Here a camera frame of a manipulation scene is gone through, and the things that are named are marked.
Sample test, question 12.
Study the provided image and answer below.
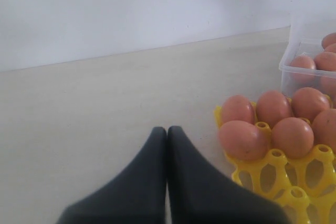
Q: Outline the yellow plastic egg tray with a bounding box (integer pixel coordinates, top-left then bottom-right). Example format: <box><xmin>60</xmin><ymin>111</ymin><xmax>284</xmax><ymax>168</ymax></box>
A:
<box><xmin>214</xmin><ymin>97</ymin><xmax>335</xmax><ymax>223</ymax></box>

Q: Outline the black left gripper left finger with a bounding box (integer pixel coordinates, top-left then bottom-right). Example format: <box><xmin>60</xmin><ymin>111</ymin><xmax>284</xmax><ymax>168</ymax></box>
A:
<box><xmin>57</xmin><ymin>127</ymin><xmax>167</xmax><ymax>224</ymax></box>

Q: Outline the brown egg top back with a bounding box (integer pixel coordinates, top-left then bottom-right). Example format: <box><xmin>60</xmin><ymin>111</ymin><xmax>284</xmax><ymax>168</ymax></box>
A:
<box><xmin>321</xmin><ymin>33</ymin><xmax>336</xmax><ymax>49</ymax></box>

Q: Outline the brown egg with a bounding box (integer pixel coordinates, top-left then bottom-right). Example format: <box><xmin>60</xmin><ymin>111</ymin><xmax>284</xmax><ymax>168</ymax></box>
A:
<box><xmin>256</xmin><ymin>90</ymin><xmax>293</xmax><ymax>129</ymax></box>
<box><xmin>319</xmin><ymin>70</ymin><xmax>336</xmax><ymax>97</ymax></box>
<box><xmin>312</xmin><ymin>109</ymin><xmax>336</xmax><ymax>153</ymax></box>
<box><xmin>321</xmin><ymin>33</ymin><xmax>336</xmax><ymax>49</ymax></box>
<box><xmin>218</xmin><ymin>121</ymin><xmax>269</xmax><ymax>161</ymax></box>
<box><xmin>220</xmin><ymin>95</ymin><xmax>255</xmax><ymax>124</ymax></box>
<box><xmin>324</xmin><ymin>43</ymin><xmax>336</xmax><ymax>53</ymax></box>
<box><xmin>314</xmin><ymin>52</ymin><xmax>336</xmax><ymax>71</ymax></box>
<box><xmin>271</xmin><ymin>117</ymin><xmax>314</xmax><ymax>159</ymax></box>
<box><xmin>291</xmin><ymin>87</ymin><xmax>330</xmax><ymax>123</ymax></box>
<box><xmin>289</xmin><ymin>55</ymin><xmax>316</xmax><ymax>84</ymax></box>

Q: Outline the clear plastic container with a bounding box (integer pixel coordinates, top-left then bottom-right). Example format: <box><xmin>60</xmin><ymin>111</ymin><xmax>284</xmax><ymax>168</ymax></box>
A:
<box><xmin>278</xmin><ymin>14</ymin><xmax>336</xmax><ymax>98</ymax></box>

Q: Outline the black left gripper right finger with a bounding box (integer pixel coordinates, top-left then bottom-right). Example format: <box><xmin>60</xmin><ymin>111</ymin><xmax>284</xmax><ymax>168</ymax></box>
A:
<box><xmin>167</xmin><ymin>126</ymin><xmax>289</xmax><ymax>223</ymax></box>

